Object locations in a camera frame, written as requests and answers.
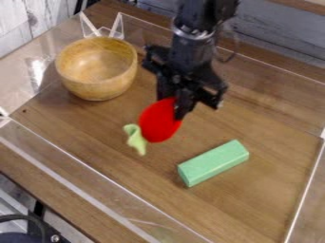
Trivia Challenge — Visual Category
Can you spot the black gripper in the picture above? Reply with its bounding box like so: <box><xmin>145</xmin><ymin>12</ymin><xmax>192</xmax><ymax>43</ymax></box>
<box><xmin>141</xmin><ymin>45</ymin><xmax>228</xmax><ymax>121</ymax></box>

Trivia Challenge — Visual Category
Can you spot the red plush strawberry toy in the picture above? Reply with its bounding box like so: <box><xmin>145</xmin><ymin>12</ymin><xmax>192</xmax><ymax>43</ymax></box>
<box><xmin>123</xmin><ymin>98</ymin><xmax>181</xmax><ymax>156</ymax></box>

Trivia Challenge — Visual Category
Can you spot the wooden bowl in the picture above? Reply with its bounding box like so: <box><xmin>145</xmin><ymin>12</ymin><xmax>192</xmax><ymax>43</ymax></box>
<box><xmin>54</xmin><ymin>37</ymin><xmax>137</xmax><ymax>101</ymax></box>

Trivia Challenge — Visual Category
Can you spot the black cable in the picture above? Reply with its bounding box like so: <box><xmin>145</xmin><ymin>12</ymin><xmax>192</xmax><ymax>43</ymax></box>
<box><xmin>0</xmin><ymin>214</ymin><xmax>45</xmax><ymax>243</ymax></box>

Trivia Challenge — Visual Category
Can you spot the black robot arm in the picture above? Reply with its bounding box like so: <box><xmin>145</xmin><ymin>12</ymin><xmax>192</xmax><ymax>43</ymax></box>
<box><xmin>141</xmin><ymin>0</ymin><xmax>239</xmax><ymax>121</ymax></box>

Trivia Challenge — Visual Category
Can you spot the black metal bracket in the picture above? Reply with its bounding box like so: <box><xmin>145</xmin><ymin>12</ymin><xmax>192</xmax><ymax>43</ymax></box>
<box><xmin>26</xmin><ymin>201</ymin><xmax>70</xmax><ymax>243</ymax></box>

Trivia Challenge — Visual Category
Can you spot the green rectangular block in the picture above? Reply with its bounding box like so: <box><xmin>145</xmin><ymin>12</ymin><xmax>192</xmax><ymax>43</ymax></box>
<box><xmin>177</xmin><ymin>140</ymin><xmax>250</xmax><ymax>187</ymax></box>

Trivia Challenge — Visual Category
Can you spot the clear acrylic tray barrier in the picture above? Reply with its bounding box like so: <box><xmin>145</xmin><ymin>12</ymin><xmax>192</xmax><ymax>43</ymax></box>
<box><xmin>0</xmin><ymin>17</ymin><xmax>325</xmax><ymax>243</ymax></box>

